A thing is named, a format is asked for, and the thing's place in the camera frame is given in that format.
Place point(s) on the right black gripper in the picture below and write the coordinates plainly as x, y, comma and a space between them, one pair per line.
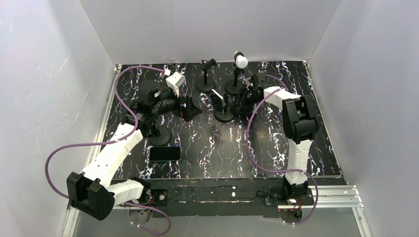
238, 100

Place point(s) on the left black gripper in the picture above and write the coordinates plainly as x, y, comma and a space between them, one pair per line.
183, 107

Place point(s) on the black phone stand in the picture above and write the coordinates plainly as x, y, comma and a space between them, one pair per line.
163, 139
226, 117

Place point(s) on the black phone silver edge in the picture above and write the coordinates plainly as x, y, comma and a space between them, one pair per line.
219, 102

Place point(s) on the black phone stand front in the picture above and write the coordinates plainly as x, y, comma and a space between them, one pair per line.
163, 139

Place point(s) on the black phone blue edge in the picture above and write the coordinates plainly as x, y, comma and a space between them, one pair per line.
164, 154

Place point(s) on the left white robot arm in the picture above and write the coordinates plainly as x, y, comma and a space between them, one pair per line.
91, 190

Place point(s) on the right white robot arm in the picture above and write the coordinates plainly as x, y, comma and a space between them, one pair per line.
300, 125

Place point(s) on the black microphone stand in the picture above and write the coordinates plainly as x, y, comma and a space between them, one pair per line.
233, 86

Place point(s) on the white microphone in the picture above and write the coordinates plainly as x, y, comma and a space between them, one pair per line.
241, 61

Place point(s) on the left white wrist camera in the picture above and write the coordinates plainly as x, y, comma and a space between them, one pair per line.
175, 82

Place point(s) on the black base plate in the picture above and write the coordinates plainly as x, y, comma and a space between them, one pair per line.
224, 197

